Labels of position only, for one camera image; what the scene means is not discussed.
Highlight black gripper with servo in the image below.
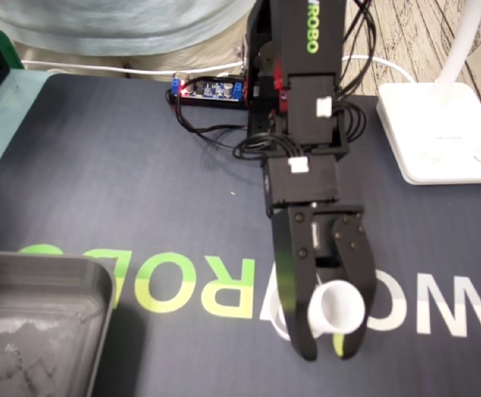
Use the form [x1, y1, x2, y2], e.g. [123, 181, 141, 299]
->
[269, 203, 378, 362]

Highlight thin black board wires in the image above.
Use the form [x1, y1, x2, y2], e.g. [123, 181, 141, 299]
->
[174, 95, 250, 146]

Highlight white desk lamp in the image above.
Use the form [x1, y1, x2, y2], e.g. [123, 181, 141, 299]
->
[375, 0, 481, 186]

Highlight blue circuit board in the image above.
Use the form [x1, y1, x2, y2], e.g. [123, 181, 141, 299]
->
[168, 72, 249, 111]

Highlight person in teal shirt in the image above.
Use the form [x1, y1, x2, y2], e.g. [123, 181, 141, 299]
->
[0, 0, 254, 72]

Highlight black plastic tray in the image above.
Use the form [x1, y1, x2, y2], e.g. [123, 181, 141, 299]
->
[0, 250, 118, 397]

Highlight white plastic cup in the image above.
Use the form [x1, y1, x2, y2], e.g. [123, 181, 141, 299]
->
[306, 280, 367, 337]

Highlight green box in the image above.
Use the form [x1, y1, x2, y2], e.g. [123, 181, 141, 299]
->
[0, 27, 24, 69]

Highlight black servo cable bundle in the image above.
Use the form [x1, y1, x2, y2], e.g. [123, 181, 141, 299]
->
[233, 0, 377, 163]

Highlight white power cable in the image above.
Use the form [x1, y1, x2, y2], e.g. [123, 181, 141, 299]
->
[20, 55, 417, 84]

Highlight dark grey WOWROBO mat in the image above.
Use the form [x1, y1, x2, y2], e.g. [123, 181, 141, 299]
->
[0, 73, 481, 397]

